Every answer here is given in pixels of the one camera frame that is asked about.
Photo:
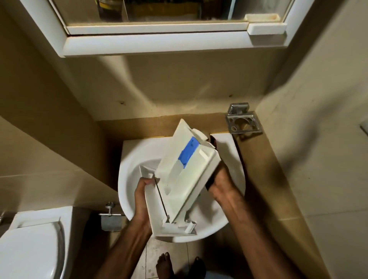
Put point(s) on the person's right hand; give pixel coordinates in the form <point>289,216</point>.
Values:
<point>222,184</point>

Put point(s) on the person's left hand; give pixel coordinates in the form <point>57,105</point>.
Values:
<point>141,201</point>

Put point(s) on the white detergent drawer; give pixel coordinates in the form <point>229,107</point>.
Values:
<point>184,186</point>

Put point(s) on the person's left forearm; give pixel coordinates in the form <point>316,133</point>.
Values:
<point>123,253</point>

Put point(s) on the person's right forearm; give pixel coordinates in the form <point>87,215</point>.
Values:
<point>258,238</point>

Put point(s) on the person's left foot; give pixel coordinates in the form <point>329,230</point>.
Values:
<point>164,266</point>

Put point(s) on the person's foot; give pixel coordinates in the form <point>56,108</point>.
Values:
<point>164,266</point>
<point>197,268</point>

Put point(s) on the person's right foot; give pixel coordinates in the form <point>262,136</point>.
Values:
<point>197,268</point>

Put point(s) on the metal toilet paper holder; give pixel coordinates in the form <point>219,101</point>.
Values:
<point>110,221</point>

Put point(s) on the white ceramic sink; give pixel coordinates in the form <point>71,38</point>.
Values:
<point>135,161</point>

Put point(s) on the white toilet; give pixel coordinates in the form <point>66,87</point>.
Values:
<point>31,247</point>

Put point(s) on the white mirror cabinet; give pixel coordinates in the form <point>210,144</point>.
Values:
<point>158,43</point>

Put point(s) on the white cabinet side shelf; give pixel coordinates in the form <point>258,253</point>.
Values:
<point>267,28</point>

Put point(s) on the metal wall tumbler holder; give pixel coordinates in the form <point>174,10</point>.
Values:
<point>243,122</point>

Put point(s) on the metal wall sprayer bracket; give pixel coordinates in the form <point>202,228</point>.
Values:
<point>2,218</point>

